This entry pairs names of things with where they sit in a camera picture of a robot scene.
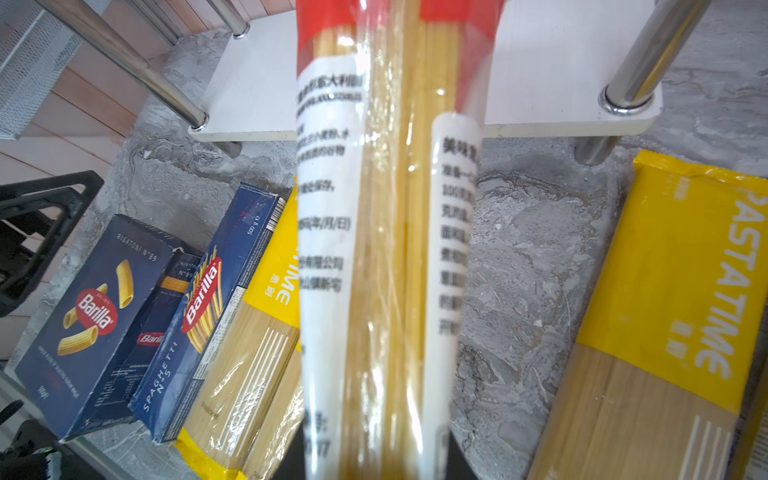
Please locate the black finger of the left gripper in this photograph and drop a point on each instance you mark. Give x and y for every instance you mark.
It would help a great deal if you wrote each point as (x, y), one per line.
(37, 216)

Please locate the red spaghetti bag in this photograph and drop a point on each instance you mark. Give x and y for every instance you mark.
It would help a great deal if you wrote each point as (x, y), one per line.
(391, 100)

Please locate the yellow Pastatime spaghetti bag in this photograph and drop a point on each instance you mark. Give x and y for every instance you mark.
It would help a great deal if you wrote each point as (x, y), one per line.
(655, 381)
(249, 360)
(282, 421)

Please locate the blue Barilla rigatoni box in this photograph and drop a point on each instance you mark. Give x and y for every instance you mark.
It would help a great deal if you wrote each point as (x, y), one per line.
(84, 366)

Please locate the blue Barilla spaghetti box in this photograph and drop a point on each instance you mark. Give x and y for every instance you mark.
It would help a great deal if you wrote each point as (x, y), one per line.
(175, 375)

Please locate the dark blue spaghetti bag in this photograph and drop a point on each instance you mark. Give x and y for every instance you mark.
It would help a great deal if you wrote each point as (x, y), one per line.
(748, 459)

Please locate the white wire mesh organizer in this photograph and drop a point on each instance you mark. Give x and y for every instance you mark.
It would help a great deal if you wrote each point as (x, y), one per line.
(35, 49)

